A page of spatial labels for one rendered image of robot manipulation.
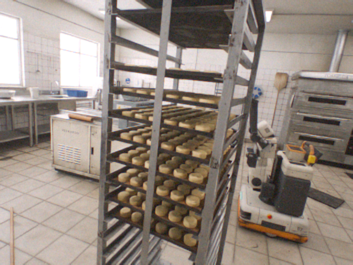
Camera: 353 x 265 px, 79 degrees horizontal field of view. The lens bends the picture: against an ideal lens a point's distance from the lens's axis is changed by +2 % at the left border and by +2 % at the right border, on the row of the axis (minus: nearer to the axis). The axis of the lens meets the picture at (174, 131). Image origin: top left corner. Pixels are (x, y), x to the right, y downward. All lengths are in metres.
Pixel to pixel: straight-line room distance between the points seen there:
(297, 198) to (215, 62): 4.91
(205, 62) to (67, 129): 4.64
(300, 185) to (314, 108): 3.41
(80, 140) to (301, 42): 5.71
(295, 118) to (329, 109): 0.66
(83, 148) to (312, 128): 4.76
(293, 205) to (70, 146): 2.78
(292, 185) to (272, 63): 4.59
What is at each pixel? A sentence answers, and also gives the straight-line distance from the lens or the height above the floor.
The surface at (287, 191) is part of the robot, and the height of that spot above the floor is 0.54.
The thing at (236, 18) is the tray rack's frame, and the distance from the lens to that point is 0.67.
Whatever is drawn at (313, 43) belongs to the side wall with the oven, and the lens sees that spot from 6.78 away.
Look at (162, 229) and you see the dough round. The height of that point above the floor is 0.88.
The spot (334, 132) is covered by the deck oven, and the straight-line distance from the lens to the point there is 5.87.
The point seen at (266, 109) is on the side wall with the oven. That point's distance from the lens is 6.56.
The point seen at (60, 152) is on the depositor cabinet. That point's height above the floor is 0.35.
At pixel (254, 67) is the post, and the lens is 1.25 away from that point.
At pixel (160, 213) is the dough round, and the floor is 0.96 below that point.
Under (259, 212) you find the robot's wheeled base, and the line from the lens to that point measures 2.52.
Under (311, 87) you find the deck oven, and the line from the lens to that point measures 5.66.
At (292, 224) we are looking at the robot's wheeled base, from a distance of 2.60.
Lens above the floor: 1.46
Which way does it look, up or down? 13 degrees down
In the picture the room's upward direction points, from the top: 6 degrees clockwise
